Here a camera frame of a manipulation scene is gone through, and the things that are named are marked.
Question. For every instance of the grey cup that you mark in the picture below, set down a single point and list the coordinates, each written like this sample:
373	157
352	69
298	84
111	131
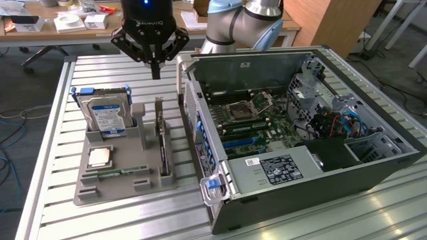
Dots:
49	3

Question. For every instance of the black chair base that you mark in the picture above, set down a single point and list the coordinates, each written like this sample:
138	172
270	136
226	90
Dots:
43	51

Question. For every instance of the wooden desk white frame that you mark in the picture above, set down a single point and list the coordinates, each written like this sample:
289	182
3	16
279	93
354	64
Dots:
195	32
50	36

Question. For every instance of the small white labelled box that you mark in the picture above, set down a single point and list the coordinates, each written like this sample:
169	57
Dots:
95	22

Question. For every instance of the CPU socket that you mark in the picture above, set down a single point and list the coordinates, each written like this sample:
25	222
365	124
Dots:
242	111

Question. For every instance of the metal socket cover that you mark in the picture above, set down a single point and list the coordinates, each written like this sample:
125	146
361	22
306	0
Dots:
263	100

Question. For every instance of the brown cardboard box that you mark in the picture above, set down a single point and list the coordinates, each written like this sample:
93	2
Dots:
201	7

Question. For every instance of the white table frame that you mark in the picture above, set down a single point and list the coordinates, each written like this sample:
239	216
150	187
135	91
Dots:
385	23

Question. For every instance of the white box black top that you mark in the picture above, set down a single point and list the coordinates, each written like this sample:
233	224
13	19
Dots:
29	26

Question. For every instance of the beige tape roll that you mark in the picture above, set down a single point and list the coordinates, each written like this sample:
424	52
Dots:
65	3

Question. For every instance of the green loose RAM stick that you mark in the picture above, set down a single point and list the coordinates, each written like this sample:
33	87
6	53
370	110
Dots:
114	172

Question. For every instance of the black open PC case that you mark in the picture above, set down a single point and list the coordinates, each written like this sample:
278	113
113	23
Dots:
301	200

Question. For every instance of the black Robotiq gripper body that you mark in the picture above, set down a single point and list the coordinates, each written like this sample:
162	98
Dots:
149	15

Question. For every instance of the grey plastic parts rack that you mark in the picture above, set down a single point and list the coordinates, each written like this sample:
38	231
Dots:
134	155

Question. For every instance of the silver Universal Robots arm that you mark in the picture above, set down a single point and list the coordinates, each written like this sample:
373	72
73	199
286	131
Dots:
230	27

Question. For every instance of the low-profile Nvidia graphics card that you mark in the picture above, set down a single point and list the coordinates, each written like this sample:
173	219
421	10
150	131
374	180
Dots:
163	150

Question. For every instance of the red packet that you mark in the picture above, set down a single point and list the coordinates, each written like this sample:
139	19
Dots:
109	9

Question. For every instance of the grey power supply unit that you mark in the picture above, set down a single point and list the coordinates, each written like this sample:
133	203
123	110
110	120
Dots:
281	170

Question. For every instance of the black power adapter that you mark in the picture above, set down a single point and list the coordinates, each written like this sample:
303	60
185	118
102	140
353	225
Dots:
368	55

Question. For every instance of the white paper stack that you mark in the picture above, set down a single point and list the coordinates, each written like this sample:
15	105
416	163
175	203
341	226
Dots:
194	21

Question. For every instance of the silver perforated disk bay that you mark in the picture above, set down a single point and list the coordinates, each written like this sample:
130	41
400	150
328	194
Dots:
310	100

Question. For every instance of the silver CPU chip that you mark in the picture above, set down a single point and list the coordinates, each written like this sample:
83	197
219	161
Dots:
99	157

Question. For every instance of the blue expansion slot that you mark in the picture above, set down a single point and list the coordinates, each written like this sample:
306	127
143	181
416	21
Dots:
241	143

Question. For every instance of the green Dell motherboard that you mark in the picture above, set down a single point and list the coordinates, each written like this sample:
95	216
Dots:
281	125

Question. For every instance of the hard disk in blue caddy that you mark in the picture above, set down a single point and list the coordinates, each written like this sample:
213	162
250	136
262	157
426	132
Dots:
107	115

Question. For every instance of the silver slotted disk bay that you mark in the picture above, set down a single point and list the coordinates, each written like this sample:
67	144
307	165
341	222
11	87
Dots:
377	147

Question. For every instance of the clear plastic document bag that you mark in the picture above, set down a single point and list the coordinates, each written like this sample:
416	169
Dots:
11	10

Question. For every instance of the red booklet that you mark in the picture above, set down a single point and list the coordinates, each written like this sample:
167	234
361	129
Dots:
9	27

